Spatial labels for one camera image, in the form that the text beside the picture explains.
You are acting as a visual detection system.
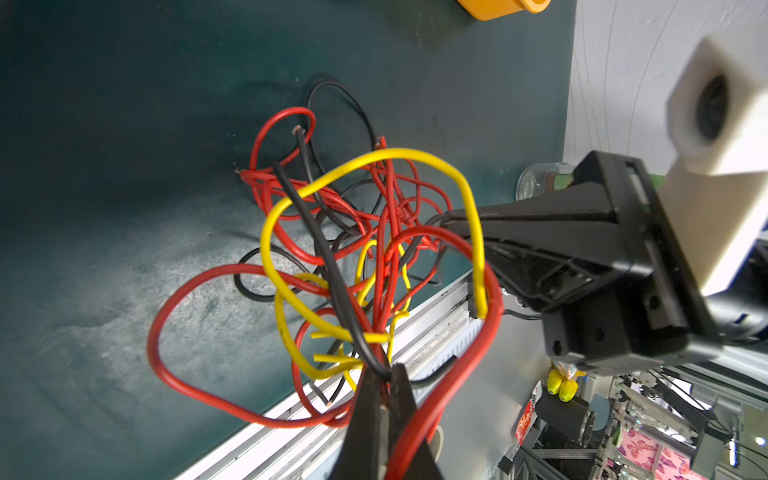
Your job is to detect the thick black cable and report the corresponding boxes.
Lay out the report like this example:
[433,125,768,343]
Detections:
[272,161,394,379]

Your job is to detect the thick red cable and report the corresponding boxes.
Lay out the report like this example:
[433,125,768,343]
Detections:
[147,225,504,480]

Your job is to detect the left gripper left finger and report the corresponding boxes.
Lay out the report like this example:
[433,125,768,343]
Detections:
[329,369,385,480]

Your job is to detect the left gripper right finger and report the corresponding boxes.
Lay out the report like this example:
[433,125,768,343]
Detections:
[383,362,444,480]

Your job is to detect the thick yellow cable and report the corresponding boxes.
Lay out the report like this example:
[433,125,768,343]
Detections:
[260,147,488,344]

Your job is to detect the yellow plastic bin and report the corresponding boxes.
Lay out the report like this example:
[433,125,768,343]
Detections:
[458,0,551,21]

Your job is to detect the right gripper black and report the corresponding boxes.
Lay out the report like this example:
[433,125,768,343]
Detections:
[429,151,768,379]

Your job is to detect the red yellow cables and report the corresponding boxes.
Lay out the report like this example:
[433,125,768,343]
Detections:
[232,79,457,409]

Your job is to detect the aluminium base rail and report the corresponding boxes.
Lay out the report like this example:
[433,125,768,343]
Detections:
[173,269,541,480]

